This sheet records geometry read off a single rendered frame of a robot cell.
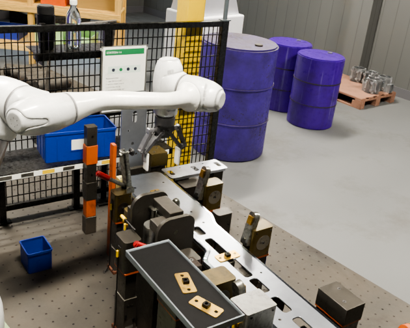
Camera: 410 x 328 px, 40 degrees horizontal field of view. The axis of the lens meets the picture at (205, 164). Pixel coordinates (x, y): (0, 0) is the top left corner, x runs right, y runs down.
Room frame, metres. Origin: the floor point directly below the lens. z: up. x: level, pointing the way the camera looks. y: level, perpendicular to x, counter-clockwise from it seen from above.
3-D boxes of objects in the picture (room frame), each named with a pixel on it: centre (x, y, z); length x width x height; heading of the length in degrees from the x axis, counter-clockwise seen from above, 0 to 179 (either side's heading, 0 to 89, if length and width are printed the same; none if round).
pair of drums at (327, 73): (6.12, -0.94, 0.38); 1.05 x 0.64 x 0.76; 45
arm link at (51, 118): (1.49, 0.49, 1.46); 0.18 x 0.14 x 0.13; 146
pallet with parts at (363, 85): (7.18, -1.69, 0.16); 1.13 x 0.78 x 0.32; 44
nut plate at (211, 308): (1.11, -0.04, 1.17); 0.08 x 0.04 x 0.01; 57
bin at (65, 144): (2.21, 0.56, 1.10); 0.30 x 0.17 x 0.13; 120
